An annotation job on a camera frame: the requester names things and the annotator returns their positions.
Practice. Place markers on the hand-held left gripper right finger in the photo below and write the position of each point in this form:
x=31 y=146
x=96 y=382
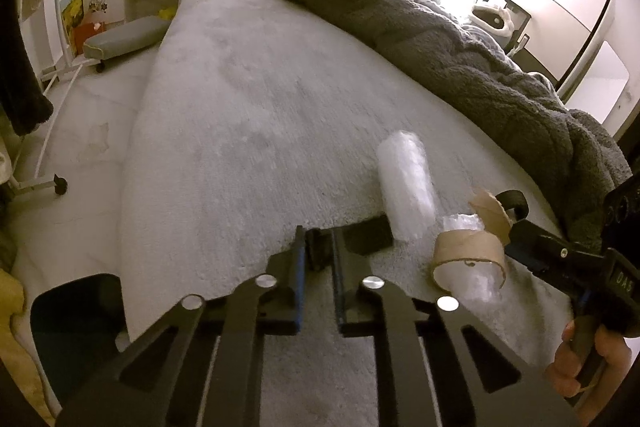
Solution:
x=340 y=287

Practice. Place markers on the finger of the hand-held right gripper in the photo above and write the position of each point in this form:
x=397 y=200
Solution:
x=520 y=199
x=545 y=252

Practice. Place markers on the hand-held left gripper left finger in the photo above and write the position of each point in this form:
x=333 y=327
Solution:
x=300 y=287

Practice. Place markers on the torn cardboard piece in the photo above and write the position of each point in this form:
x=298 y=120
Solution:
x=487 y=212

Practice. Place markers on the black plastic hook piece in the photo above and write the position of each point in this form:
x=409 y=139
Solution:
x=370 y=234

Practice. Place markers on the cardboard roll with plastic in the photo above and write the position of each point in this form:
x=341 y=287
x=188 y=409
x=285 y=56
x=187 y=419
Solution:
x=465 y=247

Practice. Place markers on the bubble wrap roll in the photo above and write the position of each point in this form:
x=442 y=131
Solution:
x=405 y=187

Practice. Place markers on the black plastic bin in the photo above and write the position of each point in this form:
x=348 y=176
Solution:
x=75 y=332

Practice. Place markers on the person's right hand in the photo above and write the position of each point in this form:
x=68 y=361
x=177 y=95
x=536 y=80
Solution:
x=565 y=372

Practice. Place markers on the dark fuzzy blanket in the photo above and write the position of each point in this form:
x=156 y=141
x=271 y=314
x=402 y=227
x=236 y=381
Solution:
x=450 y=57

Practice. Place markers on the white plush pet bed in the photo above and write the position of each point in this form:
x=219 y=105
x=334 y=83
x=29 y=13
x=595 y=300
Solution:
x=492 y=19

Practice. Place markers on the gray bed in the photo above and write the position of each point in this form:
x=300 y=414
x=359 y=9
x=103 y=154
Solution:
x=250 y=107

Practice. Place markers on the white clothes rack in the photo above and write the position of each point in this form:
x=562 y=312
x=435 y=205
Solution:
x=35 y=184

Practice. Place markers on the yellow cloth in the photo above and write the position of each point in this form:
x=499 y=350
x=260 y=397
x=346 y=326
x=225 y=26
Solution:
x=165 y=12

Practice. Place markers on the gray padded stool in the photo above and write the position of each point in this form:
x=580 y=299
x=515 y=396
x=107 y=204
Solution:
x=125 y=34

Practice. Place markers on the red box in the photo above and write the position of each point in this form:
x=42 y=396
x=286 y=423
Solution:
x=90 y=34

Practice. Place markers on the black garment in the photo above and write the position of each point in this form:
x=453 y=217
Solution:
x=25 y=82

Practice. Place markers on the yellow painting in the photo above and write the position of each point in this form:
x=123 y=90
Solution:
x=72 y=12

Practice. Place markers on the black frame chair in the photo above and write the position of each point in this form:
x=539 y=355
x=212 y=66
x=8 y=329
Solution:
x=510 y=2

